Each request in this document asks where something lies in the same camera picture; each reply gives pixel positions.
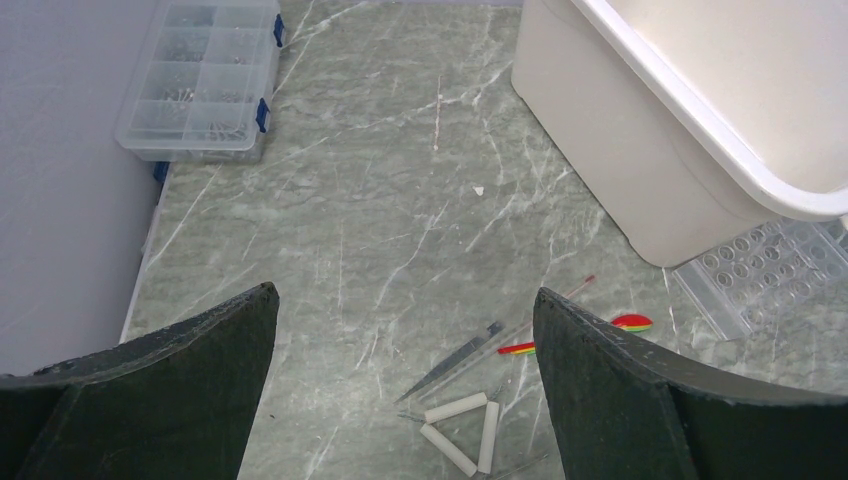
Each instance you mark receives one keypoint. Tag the clear compartment organizer box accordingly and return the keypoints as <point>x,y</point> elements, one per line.
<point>202,88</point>

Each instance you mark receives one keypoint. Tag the glass stirring rod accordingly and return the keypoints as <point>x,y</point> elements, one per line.
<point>507,337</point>

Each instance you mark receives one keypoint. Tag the white plastic bin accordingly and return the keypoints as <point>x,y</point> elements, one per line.
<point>692,122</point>

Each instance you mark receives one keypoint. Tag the clear test tube rack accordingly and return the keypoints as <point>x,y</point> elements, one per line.
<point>758,276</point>

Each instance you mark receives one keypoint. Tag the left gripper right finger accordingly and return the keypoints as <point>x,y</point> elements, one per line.
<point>623,407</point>

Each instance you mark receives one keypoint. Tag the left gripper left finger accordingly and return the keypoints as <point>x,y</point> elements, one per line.
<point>177,403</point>

